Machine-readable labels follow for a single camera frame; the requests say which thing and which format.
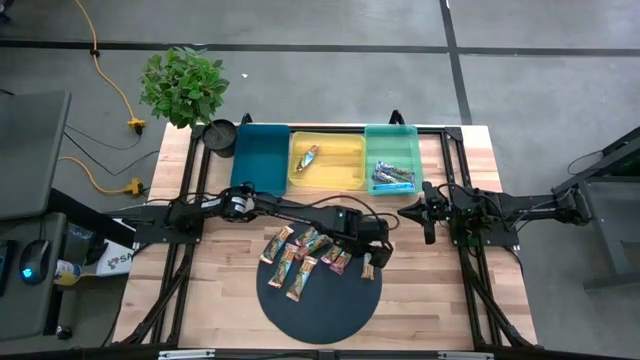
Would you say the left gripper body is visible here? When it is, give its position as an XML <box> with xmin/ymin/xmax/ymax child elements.
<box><xmin>360</xmin><ymin>217</ymin><xmax>396</xmax><ymax>249</ymax></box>

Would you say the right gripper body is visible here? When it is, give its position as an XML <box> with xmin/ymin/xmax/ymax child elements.
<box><xmin>421</xmin><ymin>180</ymin><xmax>450</xmax><ymax>246</ymax></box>

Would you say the blue-ended Chewy granola bar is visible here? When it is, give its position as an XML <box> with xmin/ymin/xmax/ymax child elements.
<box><xmin>373</xmin><ymin>182</ymin><xmax>417</xmax><ymax>194</ymax></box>
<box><xmin>371</xmin><ymin>170</ymin><xmax>401</xmax><ymax>187</ymax></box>
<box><xmin>374</xmin><ymin>160</ymin><xmax>417</xmax><ymax>184</ymax></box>

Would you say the red-ended Chewy granola bar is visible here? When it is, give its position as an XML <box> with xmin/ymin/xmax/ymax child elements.
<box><xmin>295</xmin><ymin>233</ymin><xmax>335</xmax><ymax>261</ymax></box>
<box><xmin>329</xmin><ymin>250</ymin><xmax>354</xmax><ymax>276</ymax></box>
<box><xmin>294</xmin><ymin>225</ymin><xmax>320</xmax><ymax>247</ymax></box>
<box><xmin>320</xmin><ymin>243</ymin><xmax>344</xmax><ymax>265</ymax></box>

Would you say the light turquoise plastic bin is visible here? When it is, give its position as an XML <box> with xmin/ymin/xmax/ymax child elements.
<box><xmin>363</xmin><ymin>123</ymin><xmax>426</xmax><ymax>198</ymax></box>

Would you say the yellow translucent plastic bin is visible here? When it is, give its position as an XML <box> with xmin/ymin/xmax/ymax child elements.
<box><xmin>288</xmin><ymin>130</ymin><xmax>368</xmax><ymax>192</ymax></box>

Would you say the dark round plate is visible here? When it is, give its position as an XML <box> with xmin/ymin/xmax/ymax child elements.
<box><xmin>255</xmin><ymin>219</ymin><xmax>384</xmax><ymax>346</ymax></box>

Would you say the dark teal plastic bin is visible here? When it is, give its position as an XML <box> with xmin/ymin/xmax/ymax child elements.
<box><xmin>229</xmin><ymin>123</ymin><xmax>293</xmax><ymax>197</ymax></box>

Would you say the dark grey metal stand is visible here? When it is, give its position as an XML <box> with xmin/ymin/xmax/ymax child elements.
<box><xmin>549</xmin><ymin>124</ymin><xmax>640</xmax><ymax>291</ymax></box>

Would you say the potted green plant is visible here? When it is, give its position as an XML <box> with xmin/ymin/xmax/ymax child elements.
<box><xmin>138</xmin><ymin>45</ymin><xmax>239</xmax><ymax>160</ymax></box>

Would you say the white box with logo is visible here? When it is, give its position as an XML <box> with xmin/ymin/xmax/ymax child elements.
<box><xmin>94</xmin><ymin>239</ymin><xmax>136</xmax><ymax>278</ymax></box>

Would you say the yellow and white bottle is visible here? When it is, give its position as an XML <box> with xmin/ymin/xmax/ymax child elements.
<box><xmin>53</xmin><ymin>258</ymin><xmax>84</xmax><ymax>287</ymax></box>

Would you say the black computer mouse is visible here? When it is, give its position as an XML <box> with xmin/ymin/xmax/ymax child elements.
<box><xmin>18</xmin><ymin>238</ymin><xmax>51</xmax><ymax>287</ymax></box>

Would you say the grey desk top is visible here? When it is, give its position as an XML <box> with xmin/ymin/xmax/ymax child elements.
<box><xmin>0</xmin><ymin>212</ymin><xmax>69</xmax><ymax>343</ymax></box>
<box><xmin>0</xmin><ymin>89</ymin><xmax>72</xmax><ymax>221</ymax></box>

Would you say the black aluminium rig frame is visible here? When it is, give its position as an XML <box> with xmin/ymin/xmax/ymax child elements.
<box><xmin>110</xmin><ymin>123</ymin><xmax>540</xmax><ymax>360</ymax></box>

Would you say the silver aluminium bracket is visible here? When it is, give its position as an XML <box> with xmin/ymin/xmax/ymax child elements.
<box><xmin>438</xmin><ymin>351</ymin><xmax>495</xmax><ymax>360</ymax></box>
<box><xmin>158</xmin><ymin>349</ymin><xmax>216</xmax><ymax>360</ymax></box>

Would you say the orange extension cable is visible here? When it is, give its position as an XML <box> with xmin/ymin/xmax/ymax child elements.
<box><xmin>73</xmin><ymin>0</ymin><xmax>148</xmax><ymax>135</ymax></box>
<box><xmin>57</xmin><ymin>156</ymin><xmax>146</xmax><ymax>197</ymax></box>

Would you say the black floor cable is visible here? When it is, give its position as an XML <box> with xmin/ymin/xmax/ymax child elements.
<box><xmin>63</xmin><ymin>130</ymin><xmax>162</xmax><ymax>177</ymax></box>

